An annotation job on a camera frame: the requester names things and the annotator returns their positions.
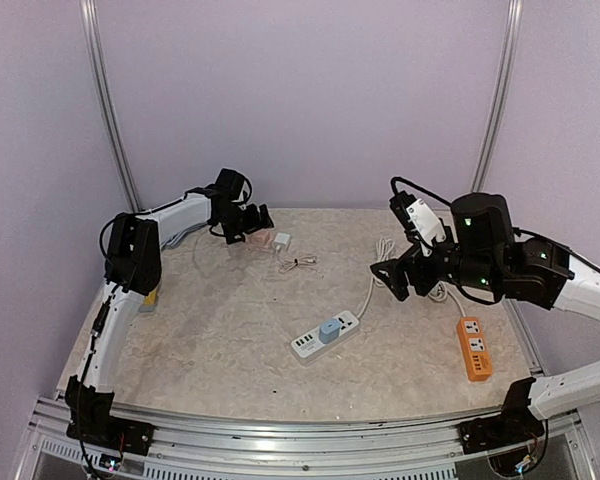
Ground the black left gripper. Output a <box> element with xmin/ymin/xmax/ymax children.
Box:
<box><xmin>217</xmin><ymin>203</ymin><xmax>275</xmax><ymax>244</ymax></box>

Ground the pink plug adapter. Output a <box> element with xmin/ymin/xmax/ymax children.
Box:
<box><xmin>248</xmin><ymin>230</ymin><xmax>271</xmax><ymax>247</ymax></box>

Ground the white usb charger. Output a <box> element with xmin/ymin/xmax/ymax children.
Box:
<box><xmin>271</xmin><ymin>232</ymin><xmax>291</xmax><ymax>253</ymax></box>

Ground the small blue plug adapter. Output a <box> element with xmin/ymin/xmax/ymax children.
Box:
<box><xmin>319</xmin><ymin>318</ymin><xmax>341</xmax><ymax>345</ymax></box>

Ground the white power strip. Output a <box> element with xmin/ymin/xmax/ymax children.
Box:
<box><xmin>289</xmin><ymin>310</ymin><xmax>360</xmax><ymax>365</ymax></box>

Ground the orange power strip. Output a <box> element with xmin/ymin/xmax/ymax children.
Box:
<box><xmin>456</xmin><ymin>317</ymin><xmax>493</xmax><ymax>382</ymax></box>

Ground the yellow cube socket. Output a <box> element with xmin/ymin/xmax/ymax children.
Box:
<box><xmin>143</xmin><ymin>289</ymin><xmax>158</xmax><ymax>305</ymax></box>

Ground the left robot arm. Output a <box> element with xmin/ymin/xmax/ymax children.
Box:
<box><xmin>65</xmin><ymin>168</ymin><xmax>273</xmax><ymax>445</ymax></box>

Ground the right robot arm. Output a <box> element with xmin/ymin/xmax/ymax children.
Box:
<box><xmin>371</xmin><ymin>191</ymin><xmax>600</xmax><ymax>322</ymax></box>

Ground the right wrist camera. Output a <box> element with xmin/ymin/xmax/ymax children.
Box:
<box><xmin>389</xmin><ymin>191</ymin><xmax>447</xmax><ymax>257</ymax></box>

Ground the pinkish white charging cable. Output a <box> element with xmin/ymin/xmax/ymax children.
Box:
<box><xmin>274</xmin><ymin>251</ymin><xmax>319</xmax><ymax>273</ymax></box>

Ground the right aluminium post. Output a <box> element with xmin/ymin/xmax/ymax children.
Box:
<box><xmin>470</xmin><ymin>0</ymin><xmax>524</xmax><ymax>192</ymax></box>

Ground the aluminium post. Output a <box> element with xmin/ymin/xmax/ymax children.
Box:
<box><xmin>79</xmin><ymin>0</ymin><xmax>142</xmax><ymax>212</ymax></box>
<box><xmin>470</xmin><ymin>0</ymin><xmax>524</xmax><ymax>192</ymax></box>

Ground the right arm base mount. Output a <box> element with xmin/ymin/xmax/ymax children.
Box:
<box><xmin>457</xmin><ymin>399</ymin><xmax>546</xmax><ymax>454</ymax></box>

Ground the aluminium front rail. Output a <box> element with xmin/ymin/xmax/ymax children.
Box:
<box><xmin>8</xmin><ymin>397</ymin><xmax>599</xmax><ymax>479</ymax></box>

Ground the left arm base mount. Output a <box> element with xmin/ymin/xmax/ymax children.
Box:
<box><xmin>66</xmin><ymin>395</ymin><xmax>155</xmax><ymax>456</ymax></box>

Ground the left aluminium post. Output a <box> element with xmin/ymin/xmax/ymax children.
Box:
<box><xmin>79</xmin><ymin>0</ymin><xmax>142</xmax><ymax>212</ymax></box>

